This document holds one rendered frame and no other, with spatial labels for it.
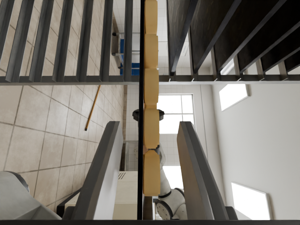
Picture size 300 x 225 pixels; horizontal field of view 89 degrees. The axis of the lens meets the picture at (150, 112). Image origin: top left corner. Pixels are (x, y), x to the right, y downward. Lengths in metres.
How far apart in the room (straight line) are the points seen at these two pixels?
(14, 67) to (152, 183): 0.76
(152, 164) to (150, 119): 0.05
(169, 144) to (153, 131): 4.73
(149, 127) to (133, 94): 5.10
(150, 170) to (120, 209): 1.50
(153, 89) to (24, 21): 0.82
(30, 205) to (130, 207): 1.25
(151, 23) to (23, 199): 0.45
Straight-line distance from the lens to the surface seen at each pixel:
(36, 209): 0.49
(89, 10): 0.87
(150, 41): 0.22
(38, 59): 0.81
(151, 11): 0.26
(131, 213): 1.67
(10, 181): 0.51
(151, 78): 0.20
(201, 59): 0.56
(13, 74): 0.84
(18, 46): 0.89
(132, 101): 5.19
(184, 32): 0.43
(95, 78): 0.67
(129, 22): 0.78
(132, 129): 4.95
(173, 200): 0.76
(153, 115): 0.18
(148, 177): 0.18
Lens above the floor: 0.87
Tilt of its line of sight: level
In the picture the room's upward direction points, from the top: 90 degrees clockwise
